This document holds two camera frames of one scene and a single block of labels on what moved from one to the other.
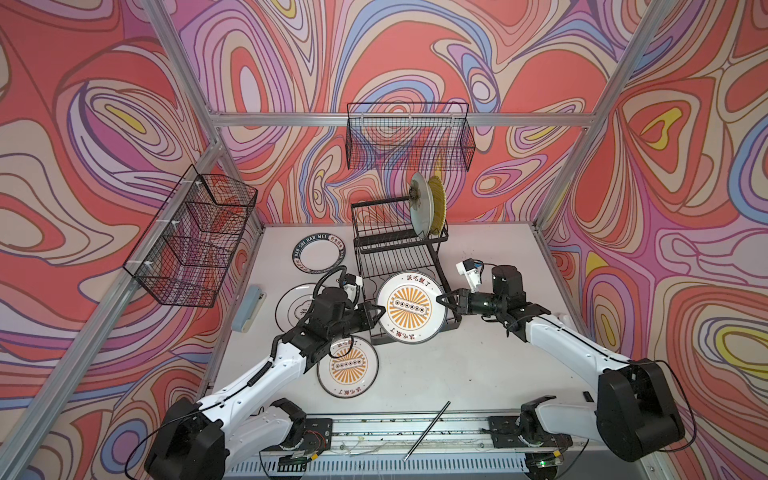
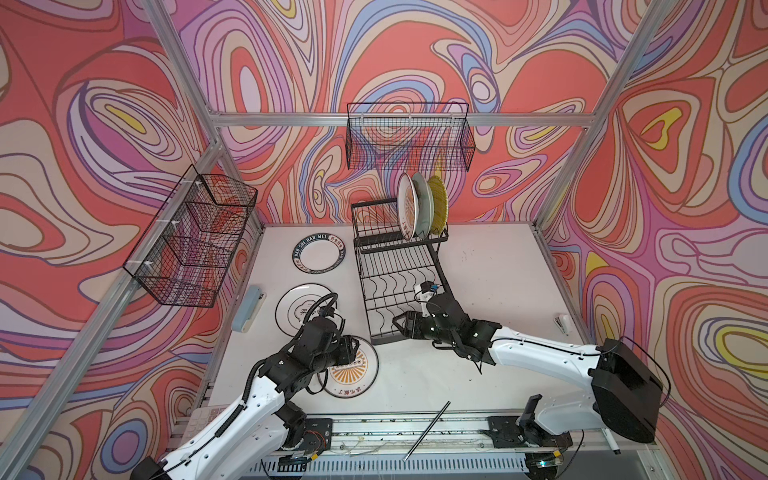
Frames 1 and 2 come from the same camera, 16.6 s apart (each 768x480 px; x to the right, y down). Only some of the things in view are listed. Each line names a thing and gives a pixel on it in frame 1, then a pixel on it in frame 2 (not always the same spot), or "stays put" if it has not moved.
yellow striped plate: (440, 205) stays put
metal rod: (426, 430) stays put
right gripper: (456, 308) → (411, 322)
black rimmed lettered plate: (318, 253) stays put
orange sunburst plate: (350, 369) stays put
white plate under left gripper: (293, 305) stays put
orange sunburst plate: (412, 313) → (407, 206)
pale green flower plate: (421, 206) stays put
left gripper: (362, 313) → (346, 352)
